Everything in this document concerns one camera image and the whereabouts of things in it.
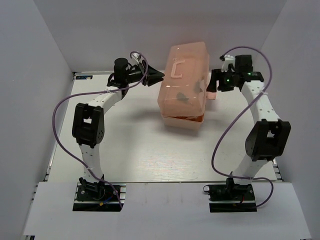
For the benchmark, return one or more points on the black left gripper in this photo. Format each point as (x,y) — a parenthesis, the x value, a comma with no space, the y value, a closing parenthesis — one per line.
(152,72)

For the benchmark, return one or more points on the stubby green screwdriver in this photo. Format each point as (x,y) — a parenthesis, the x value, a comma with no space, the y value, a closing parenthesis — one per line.
(199,85)

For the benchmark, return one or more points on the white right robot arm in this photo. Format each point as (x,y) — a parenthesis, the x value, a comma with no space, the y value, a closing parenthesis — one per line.
(269,135)

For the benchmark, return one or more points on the left blue table sticker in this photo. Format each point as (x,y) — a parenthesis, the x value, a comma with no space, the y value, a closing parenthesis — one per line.
(83,77)

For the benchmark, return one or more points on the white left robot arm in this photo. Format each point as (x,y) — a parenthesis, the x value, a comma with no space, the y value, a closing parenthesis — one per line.
(88,126)

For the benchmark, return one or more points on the green orange handled screwdriver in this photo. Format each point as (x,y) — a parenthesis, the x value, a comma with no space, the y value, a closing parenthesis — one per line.
(182,98)

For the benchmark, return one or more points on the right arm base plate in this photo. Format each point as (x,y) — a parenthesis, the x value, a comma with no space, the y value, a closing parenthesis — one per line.
(230,197)

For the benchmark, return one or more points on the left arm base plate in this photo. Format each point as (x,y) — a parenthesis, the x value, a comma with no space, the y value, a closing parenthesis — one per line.
(99,197)

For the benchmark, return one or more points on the pink plastic toolbox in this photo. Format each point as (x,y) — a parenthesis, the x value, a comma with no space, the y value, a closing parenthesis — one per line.
(186,64)

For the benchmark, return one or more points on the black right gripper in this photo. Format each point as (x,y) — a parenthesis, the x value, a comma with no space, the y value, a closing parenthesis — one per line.
(217,74)

